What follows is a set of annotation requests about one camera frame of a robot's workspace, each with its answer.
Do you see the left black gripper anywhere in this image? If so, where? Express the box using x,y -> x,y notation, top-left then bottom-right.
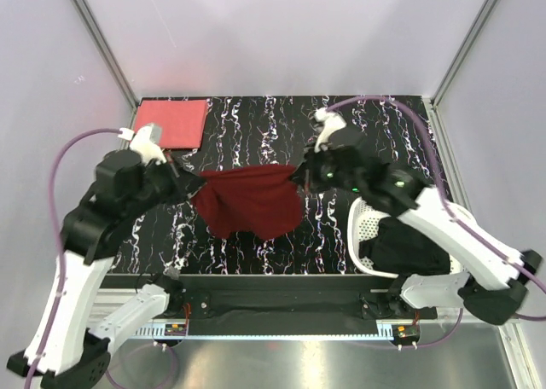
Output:
125,149 -> 206,218

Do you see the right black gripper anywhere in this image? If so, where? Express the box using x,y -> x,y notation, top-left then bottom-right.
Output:
291,140 -> 364,195

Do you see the dark red t shirt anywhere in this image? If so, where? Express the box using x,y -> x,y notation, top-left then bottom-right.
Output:
192,164 -> 303,241

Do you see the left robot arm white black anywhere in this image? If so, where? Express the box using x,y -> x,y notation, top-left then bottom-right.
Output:
7,149 -> 205,388

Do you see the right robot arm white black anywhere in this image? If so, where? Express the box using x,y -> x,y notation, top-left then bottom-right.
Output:
294,127 -> 542,326

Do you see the white plastic laundry basket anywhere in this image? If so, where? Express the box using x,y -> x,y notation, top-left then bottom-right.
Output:
347,195 -> 468,279

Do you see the folded pink t shirt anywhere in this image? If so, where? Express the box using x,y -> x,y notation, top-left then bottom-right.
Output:
134,100 -> 208,150

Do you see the black garment in basket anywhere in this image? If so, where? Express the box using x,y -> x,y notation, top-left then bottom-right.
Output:
358,217 -> 450,276

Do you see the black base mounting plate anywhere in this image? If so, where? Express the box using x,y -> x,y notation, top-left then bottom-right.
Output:
90,274 -> 414,344

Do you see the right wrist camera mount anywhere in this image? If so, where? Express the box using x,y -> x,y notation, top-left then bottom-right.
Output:
314,107 -> 346,153

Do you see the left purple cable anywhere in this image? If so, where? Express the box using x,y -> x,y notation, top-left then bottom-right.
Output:
23,126 -> 137,380

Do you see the purple cable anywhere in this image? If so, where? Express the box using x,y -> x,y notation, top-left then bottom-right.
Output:
23,126 -> 137,380
322,95 -> 546,326

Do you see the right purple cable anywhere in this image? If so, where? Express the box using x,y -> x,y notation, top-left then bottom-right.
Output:
322,95 -> 546,326

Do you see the white slotted cable duct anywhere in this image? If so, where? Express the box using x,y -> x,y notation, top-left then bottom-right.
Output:
130,322 -> 394,342

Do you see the left aluminium frame post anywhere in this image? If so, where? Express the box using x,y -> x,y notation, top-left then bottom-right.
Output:
59,0 -> 142,113

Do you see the aluminium frame post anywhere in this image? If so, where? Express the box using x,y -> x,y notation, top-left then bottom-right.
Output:
430,0 -> 513,108
59,0 -> 142,113

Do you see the right aluminium frame post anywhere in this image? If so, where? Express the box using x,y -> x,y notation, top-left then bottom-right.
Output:
430,0 -> 513,108

